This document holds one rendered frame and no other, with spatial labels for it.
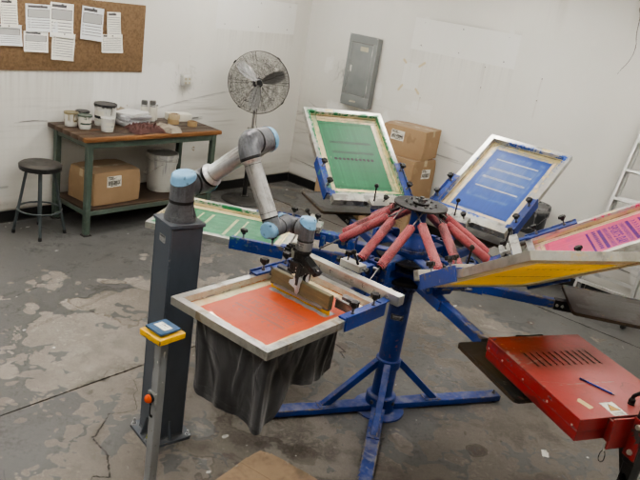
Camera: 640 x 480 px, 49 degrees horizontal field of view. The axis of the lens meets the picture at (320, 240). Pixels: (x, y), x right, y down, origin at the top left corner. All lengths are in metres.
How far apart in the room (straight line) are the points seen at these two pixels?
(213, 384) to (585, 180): 4.64
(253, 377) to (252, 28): 5.52
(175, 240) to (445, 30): 4.85
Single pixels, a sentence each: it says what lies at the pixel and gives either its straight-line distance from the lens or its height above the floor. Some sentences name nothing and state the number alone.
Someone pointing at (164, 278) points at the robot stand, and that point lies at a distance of 3.43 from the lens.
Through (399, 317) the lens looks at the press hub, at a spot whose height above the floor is 0.65.
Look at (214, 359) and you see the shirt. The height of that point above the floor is 0.75.
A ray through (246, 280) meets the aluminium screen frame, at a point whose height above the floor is 0.98.
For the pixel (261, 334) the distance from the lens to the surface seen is 2.93.
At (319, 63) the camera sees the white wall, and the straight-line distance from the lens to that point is 8.52.
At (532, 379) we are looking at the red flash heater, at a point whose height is 1.10.
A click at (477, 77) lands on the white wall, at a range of 7.37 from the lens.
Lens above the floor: 2.31
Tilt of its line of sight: 19 degrees down
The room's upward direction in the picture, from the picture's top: 9 degrees clockwise
